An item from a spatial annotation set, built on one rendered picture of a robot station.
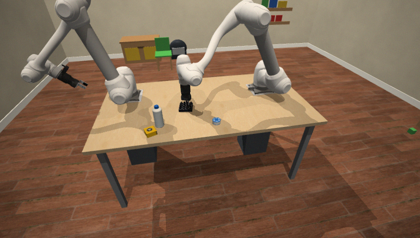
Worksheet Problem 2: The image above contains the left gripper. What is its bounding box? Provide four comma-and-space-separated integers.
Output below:
178, 77, 191, 105

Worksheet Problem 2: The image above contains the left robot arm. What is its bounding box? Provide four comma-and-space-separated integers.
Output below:
176, 0, 291, 94

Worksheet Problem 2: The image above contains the short grey cylinder with blue top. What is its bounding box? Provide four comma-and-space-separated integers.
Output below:
212, 118, 220, 125

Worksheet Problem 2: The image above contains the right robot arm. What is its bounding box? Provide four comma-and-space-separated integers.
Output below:
21, 0, 141, 105

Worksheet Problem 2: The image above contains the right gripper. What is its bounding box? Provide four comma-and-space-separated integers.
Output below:
48, 65, 88, 89

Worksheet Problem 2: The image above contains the grey bottle with blue cap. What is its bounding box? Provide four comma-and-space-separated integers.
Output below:
152, 105, 164, 128

